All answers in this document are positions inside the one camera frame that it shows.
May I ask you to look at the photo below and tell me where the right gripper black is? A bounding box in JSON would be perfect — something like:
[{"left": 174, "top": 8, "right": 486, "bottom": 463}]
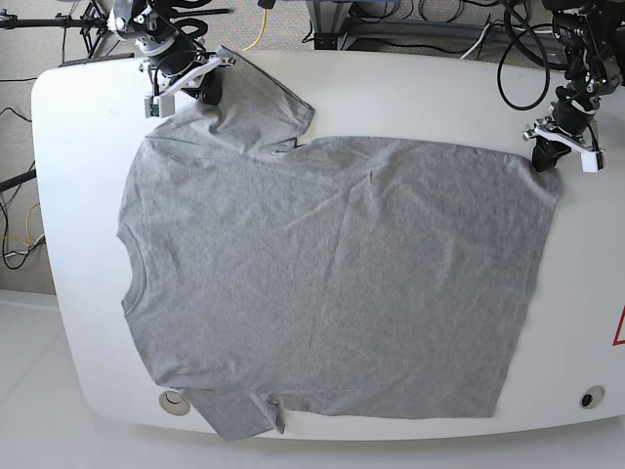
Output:
[{"left": 146, "top": 41, "right": 222, "bottom": 106}]

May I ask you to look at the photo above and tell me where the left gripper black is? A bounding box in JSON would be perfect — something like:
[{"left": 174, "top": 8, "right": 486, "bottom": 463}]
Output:
[{"left": 531, "top": 100, "right": 599, "bottom": 172}]

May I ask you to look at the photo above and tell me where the grey T-shirt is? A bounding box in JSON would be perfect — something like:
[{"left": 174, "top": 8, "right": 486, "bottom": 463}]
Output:
[{"left": 117, "top": 58, "right": 562, "bottom": 441}]

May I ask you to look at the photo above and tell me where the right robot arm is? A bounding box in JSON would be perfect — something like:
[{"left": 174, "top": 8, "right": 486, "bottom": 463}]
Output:
[{"left": 107, "top": 0, "right": 212, "bottom": 97}]

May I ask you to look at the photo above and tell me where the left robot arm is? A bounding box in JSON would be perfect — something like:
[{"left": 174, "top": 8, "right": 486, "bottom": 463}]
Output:
[{"left": 530, "top": 1, "right": 624, "bottom": 172}]

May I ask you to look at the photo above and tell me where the black tripod stand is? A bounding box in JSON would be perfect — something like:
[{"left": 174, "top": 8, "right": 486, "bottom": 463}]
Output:
[{"left": 1, "top": 1, "right": 232, "bottom": 59}]

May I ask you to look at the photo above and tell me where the red triangle warning sticker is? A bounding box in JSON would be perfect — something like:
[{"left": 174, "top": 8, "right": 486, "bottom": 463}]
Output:
[{"left": 612, "top": 308, "right": 625, "bottom": 346}]

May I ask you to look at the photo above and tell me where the right table grommet hole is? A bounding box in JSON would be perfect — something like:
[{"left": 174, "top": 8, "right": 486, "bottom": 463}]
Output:
[{"left": 579, "top": 385, "right": 605, "bottom": 409}]

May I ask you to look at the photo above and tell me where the table grommet hole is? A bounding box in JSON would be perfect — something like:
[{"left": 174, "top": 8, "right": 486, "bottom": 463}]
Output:
[
  {"left": 158, "top": 390, "right": 190, "bottom": 416},
  {"left": 579, "top": 385, "right": 605, "bottom": 409}
]

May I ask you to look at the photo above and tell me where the left table grommet hole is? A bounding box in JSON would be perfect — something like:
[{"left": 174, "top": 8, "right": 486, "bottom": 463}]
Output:
[{"left": 158, "top": 390, "right": 190, "bottom": 416}]

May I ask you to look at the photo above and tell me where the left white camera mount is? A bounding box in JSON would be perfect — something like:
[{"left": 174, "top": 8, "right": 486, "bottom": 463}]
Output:
[{"left": 522, "top": 116, "right": 605, "bottom": 173}]

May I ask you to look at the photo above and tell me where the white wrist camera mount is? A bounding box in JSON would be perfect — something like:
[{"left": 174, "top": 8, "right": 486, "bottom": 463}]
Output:
[{"left": 144, "top": 52, "right": 236, "bottom": 118}]

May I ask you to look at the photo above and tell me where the yellow cable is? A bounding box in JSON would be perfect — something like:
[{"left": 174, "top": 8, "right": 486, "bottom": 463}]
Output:
[{"left": 242, "top": 4, "right": 269, "bottom": 52}]

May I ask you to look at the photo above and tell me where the white cable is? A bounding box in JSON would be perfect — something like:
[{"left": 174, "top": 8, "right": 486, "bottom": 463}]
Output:
[{"left": 458, "top": 19, "right": 595, "bottom": 61}]

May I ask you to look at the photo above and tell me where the aluminium frame stand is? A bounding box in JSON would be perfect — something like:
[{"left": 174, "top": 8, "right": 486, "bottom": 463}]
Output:
[{"left": 307, "top": 0, "right": 587, "bottom": 77}]

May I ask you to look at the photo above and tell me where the black floor cables left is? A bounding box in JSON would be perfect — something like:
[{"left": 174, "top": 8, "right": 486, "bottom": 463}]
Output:
[{"left": 0, "top": 106, "right": 46, "bottom": 270}]

